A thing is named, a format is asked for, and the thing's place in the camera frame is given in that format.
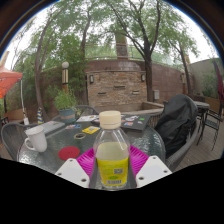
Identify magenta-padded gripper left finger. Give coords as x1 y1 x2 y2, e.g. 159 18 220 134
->
54 147 101 190

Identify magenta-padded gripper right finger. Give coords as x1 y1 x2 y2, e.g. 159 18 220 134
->
128 144 173 190

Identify clear bottle with yellow label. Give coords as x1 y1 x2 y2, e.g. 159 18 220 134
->
92 110 131 191

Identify flat round red coaster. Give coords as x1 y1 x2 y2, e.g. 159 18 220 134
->
58 146 81 161

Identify grey wicker chair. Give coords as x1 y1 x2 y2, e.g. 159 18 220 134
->
51 104 99 123
148 109 201 173
0 122 39 161

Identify white ceramic mug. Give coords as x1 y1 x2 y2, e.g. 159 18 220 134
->
24 125 48 153

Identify silver laptop with stickers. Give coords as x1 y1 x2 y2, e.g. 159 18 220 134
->
36 120 66 135

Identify white sticker sheet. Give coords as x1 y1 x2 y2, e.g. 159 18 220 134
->
76 114 100 123

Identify black backpack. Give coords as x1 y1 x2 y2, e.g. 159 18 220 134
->
154 94 198 158

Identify blue and yellow striped cone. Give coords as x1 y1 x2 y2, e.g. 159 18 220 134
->
36 106 45 125

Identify white umbrella pole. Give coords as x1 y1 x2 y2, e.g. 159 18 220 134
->
20 79 30 126

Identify potted green plant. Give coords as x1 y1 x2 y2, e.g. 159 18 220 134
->
53 88 79 124

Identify black metal chair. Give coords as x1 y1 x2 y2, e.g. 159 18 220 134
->
196 103 224 151

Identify round dark patio table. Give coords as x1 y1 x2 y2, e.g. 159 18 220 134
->
193 100 211 118

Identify orange patio umbrella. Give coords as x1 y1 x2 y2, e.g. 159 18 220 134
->
0 66 24 100

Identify lamp post with white globe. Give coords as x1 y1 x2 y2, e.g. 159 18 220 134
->
61 61 70 94

